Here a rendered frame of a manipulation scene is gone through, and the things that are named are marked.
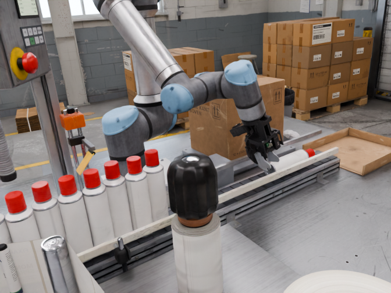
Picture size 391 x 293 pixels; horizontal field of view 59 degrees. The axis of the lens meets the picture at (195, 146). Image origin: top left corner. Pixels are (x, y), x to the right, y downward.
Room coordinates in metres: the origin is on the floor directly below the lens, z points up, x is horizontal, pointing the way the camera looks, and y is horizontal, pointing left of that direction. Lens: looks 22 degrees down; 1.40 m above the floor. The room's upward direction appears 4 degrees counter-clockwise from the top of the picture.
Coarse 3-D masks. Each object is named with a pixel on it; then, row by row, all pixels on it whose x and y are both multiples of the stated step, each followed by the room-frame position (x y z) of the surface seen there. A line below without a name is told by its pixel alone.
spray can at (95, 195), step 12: (84, 180) 0.68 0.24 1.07; (96, 180) 0.68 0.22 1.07; (84, 192) 0.67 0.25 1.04; (96, 192) 0.67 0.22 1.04; (96, 204) 0.66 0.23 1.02; (108, 204) 0.69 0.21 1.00; (96, 216) 0.66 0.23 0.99; (108, 216) 0.68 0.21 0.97; (96, 228) 0.66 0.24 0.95; (108, 228) 0.67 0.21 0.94; (96, 240) 0.67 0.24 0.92; (108, 240) 0.67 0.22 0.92; (108, 252) 0.67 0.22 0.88
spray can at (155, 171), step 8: (144, 152) 0.78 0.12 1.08; (152, 152) 0.77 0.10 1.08; (152, 160) 0.76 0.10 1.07; (144, 168) 0.77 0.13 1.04; (152, 168) 0.76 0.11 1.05; (160, 168) 0.77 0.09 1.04; (152, 176) 0.75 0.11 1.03; (160, 176) 0.76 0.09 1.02; (152, 184) 0.75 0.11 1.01; (160, 184) 0.76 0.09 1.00; (152, 192) 0.75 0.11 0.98; (160, 192) 0.76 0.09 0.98; (152, 200) 0.75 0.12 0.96; (160, 200) 0.76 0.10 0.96; (152, 208) 0.76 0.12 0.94; (160, 208) 0.75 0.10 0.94; (152, 216) 0.76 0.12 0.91; (160, 216) 0.75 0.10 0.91
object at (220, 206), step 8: (320, 152) 1.15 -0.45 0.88; (320, 160) 1.09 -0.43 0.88; (328, 160) 1.08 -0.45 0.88; (304, 168) 1.04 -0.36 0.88; (312, 168) 1.04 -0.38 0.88; (256, 176) 1.00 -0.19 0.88; (288, 176) 0.99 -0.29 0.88; (240, 184) 0.96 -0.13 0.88; (264, 184) 0.94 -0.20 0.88; (272, 184) 0.94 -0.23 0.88; (224, 192) 0.91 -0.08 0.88; (248, 192) 0.90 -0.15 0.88; (256, 192) 0.90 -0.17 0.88; (232, 200) 0.87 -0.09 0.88; (160, 232) 0.74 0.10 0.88; (136, 240) 0.72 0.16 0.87; (144, 240) 0.71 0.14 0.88; (104, 256) 0.66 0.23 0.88; (88, 264) 0.63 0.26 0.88
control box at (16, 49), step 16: (0, 0) 0.65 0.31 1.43; (0, 16) 0.64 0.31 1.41; (16, 16) 0.69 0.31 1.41; (0, 32) 0.63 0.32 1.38; (16, 32) 0.68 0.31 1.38; (0, 48) 0.63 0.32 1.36; (16, 48) 0.66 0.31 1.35; (32, 48) 0.72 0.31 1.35; (0, 64) 0.63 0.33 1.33; (16, 64) 0.65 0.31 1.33; (48, 64) 0.78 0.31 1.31; (0, 80) 0.63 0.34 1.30; (16, 80) 0.64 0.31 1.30
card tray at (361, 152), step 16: (352, 128) 1.41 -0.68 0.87; (304, 144) 1.27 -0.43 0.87; (320, 144) 1.32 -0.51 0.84; (336, 144) 1.33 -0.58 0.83; (352, 144) 1.31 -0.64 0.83; (368, 144) 1.30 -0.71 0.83; (384, 144) 1.28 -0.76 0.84; (352, 160) 1.16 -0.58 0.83; (368, 160) 1.15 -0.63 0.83; (384, 160) 1.11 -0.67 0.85
